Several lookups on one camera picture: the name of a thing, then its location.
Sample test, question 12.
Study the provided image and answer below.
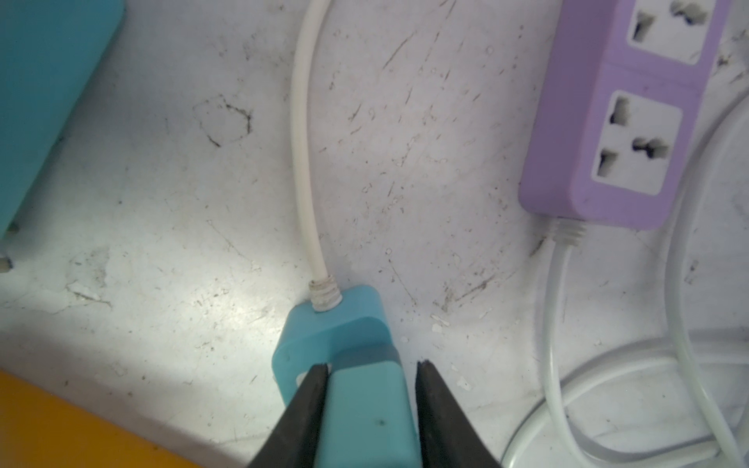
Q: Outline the green plug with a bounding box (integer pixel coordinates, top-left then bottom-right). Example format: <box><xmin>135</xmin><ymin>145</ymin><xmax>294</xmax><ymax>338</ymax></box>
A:
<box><xmin>314</xmin><ymin>344</ymin><xmax>422</xmax><ymax>467</ymax></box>

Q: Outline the white cable of blue strip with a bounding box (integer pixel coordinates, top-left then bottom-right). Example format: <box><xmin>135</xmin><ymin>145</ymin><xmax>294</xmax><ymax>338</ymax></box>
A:
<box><xmin>289</xmin><ymin>0</ymin><xmax>343</xmax><ymax>312</ymax></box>

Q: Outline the white cable of purple strip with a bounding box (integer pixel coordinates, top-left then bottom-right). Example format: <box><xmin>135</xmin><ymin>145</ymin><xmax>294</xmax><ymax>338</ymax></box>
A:
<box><xmin>499</xmin><ymin>87</ymin><xmax>749</xmax><ymax>468</ymax></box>

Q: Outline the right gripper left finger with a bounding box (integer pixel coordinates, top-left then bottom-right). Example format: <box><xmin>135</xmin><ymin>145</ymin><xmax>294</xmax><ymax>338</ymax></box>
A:
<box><xmin>248</xmin><ymin>364</ymin><xmax>330</xmax><ymax>468</ymax></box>

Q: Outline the orange power strip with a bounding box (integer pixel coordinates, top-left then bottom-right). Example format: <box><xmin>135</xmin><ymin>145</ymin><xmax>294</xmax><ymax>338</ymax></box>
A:
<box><xmin>1</xmin><ymin>370</ymin><xmax>195</xmax><ymax>467</ymax></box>

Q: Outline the purple power strip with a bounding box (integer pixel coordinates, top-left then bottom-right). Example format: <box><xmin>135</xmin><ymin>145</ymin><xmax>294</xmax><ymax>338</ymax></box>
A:
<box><xmin>519</xmin><ymin>0</ymin><xmax>731</xmax><ymax>230</ymax></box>

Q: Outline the teal triangular power strip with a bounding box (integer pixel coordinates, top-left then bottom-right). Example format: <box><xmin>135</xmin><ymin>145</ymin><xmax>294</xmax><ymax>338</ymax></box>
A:
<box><xmin>1</xmin><ymin>1</ymin><xmax>125</xmax><ymax>229</ymax></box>

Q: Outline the blue power strip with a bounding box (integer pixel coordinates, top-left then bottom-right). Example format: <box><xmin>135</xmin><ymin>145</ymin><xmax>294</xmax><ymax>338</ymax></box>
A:
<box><xmin>271</xmin><ymin>286</ymin><xmax>401</xmax><ymax>406</ymax></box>

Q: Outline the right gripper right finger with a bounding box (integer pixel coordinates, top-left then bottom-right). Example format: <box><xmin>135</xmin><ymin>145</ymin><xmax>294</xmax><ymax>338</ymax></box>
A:
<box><xmin>415</xmin><ymin>361</ymin><xmax>501</xmax><ymax>467</ymax></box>

